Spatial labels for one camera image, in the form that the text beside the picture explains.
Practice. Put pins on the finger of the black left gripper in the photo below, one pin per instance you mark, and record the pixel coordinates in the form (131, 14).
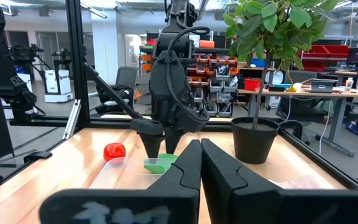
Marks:
(152, 143)
(172, 138)

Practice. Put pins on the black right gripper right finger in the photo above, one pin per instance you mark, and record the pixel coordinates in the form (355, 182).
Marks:
(228, 193)

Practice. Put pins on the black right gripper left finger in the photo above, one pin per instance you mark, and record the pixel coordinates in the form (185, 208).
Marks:
(179, 186)

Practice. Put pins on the green toy vegetable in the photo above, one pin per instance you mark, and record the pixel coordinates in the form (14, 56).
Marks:
(158, 168)

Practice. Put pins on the red toy tomato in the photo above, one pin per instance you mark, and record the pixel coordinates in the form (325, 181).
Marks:
(114, 152)

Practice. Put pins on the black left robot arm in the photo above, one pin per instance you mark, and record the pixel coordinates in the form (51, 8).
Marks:
(179, 40)

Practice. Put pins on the grey office chair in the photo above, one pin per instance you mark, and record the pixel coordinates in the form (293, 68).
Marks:
(126, 77)

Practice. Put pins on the black bag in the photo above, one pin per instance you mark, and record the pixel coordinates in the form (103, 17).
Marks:
(117, 96)

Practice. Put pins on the shelf with orange bins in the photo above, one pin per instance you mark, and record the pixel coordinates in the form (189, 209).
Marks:
(222, 74)

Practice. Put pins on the green potted plant black pot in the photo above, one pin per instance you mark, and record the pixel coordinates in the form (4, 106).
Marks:
(253, 140)

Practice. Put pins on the red box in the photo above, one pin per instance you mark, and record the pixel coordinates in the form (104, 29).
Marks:
(252, 85)

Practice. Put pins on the white mobile robot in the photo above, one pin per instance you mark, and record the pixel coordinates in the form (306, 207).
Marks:
(57, 84)

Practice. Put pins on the black office chair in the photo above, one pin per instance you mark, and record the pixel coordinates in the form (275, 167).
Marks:
(303, 109)

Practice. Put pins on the black table clamp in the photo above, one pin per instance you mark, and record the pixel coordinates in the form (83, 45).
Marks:
(37, 155)

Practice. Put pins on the grey laptop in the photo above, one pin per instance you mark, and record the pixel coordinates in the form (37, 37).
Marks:
(323, 87)

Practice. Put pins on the wooden desk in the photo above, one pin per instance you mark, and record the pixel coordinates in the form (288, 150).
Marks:
(337, 94)

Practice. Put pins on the red storage bin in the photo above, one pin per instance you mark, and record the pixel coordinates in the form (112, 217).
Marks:
(314, 66)
(314, 51)
(337, 52)

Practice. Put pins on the white bottle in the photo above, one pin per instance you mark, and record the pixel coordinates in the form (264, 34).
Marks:
(349, 85)

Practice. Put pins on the silver aluminium bracket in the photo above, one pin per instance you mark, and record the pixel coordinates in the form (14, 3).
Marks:
(72, 119)

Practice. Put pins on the black aluminium table frame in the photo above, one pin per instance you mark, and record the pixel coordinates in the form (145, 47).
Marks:
(76, 62)

